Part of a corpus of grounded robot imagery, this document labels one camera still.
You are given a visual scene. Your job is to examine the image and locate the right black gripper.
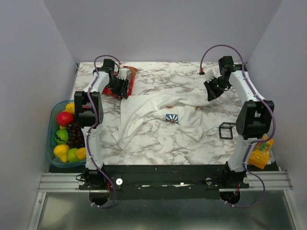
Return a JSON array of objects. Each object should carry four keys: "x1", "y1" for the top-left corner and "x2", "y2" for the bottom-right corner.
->
[{"x1": 203, "y1": 76, "x2": 230, "y2": 101}]

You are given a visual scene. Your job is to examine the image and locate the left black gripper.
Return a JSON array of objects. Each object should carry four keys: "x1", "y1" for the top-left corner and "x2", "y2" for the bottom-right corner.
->
[{"x1": 106, "y1": 76, "x2": 128, "y2": 99}]

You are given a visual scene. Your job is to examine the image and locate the white garment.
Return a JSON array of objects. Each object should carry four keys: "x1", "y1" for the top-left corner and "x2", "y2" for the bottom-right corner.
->
[{"x1": 112, "y1": 89, "x2": 214, "y2": 149}]

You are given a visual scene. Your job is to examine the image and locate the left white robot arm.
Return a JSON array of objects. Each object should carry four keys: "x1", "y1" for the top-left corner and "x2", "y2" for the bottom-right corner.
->
[{"x1": 74, "y1": 55, "x2": 131, "y2": 189}]

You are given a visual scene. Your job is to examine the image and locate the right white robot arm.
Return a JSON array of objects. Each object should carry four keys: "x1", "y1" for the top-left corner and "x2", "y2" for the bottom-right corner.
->
[{"x1": 204, "y1": 56, "x2": 274, "y2": 188}]

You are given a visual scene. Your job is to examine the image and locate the red snack bag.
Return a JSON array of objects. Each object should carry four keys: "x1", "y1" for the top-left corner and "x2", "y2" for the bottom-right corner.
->
[{"x1": 103, "y1": 66, "x2": 138, "y2": 98}]

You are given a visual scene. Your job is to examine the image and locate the yellow toy lemon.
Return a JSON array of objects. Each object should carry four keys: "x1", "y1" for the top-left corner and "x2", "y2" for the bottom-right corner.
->
[{"x1": 65, "y1": 103, "x2": 75, "y2": 115}]

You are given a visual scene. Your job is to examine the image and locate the red toy apple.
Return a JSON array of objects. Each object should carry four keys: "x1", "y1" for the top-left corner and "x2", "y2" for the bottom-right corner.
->
[{"x1": 56, "y1": 111, "x2": 74, "y2": 127}]

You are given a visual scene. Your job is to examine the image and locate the purple toy grapes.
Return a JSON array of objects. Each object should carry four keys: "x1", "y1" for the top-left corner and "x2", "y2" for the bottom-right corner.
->
[{"x1": 67, "y1": 122, "x2": 85, "y2": 149}]

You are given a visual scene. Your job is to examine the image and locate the orange toy fruit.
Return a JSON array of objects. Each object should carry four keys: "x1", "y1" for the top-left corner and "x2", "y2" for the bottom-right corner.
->
[{"x1": 76, "y1": 147, "x2": 86, "y2": 160}]

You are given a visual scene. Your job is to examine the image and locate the green toy watermelon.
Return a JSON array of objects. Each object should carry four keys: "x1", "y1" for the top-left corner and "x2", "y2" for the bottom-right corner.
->
[{"x1": 55, "y1": 129, "x2": 70, "y2": 144}]

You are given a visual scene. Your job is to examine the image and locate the yellow candy bag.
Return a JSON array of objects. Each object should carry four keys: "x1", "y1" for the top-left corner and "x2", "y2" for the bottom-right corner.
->
[{"x1": 248, "y1": 138, "x2": 274, "y2": 170}]

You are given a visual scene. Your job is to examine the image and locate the green toy lime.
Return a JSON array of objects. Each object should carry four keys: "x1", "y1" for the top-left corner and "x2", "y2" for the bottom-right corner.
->
[{"x1": 67, "y1": 148, "x2": 79, "y2": 162}]

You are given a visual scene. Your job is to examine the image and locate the yellow toy pear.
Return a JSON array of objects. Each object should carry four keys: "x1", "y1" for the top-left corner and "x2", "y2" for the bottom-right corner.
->
[{"x1": 53, "y1": 144, "x2": 70, "y2": 163}]

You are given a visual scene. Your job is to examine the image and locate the teal plastic fruit bowl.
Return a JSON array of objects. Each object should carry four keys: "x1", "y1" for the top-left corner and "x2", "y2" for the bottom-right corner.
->
[{"x1": 46, "y1": 100, "x2": 86, "y2": 168}]

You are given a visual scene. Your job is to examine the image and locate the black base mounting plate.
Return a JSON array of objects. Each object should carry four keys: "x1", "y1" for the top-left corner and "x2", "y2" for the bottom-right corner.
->
[{"x1": 49, "y1": 164, "x2": 281, "y2": 201}]

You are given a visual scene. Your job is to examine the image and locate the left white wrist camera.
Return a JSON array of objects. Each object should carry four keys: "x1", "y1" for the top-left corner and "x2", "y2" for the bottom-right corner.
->
[{"x1": 117, "y1": 68, "x2": 131, "y2": 80}]

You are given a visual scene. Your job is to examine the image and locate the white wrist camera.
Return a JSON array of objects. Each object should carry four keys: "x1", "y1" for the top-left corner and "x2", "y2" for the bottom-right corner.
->
[
  {"x1": 199, "y1": 69, "x2": 215, "y2": 83},
  {"x1": 117, "y1": 68, "x2": 131, "y2": 80}
]

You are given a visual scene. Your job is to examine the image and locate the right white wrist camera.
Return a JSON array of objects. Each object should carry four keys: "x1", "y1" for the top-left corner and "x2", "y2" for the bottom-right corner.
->
[{"x1": 199, "y1": 69, "x2": 215, "y2": 83}]

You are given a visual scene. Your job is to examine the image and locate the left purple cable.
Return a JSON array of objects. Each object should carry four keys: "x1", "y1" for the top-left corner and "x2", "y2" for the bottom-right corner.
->
[{"x1": 86, "y1": 55, "x2": 122, "y2": 209}]

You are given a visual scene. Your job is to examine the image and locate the black square frame box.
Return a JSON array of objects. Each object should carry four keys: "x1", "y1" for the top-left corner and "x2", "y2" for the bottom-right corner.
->
[{"x1": 218, "y1": 122, "x2": 236, "y2": 140}]

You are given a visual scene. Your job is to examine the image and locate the aluminium rail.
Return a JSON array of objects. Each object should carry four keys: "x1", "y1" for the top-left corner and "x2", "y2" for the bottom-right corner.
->
[{"x1": 38, "y1": 171, "x2": 293, "y2": 193}]

